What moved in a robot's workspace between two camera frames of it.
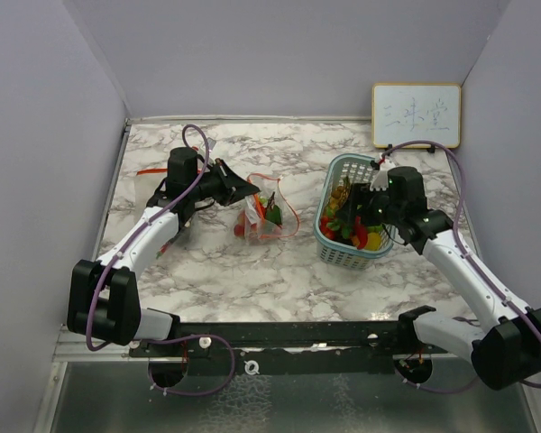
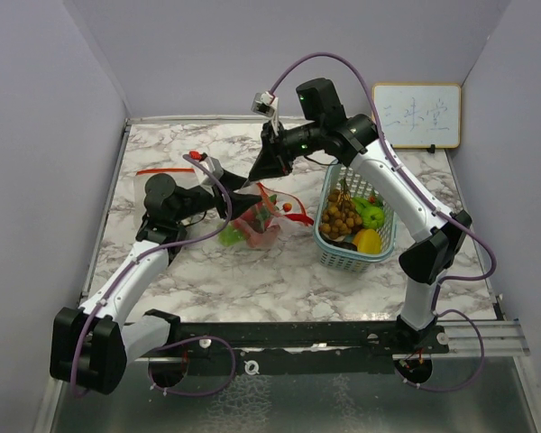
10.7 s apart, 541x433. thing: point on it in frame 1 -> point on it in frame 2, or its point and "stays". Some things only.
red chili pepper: (361, 231) -> (301, 217)
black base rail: (292, 348) stays
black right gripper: (350, 209) -> (270, 161)
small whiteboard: (410, 112) stays
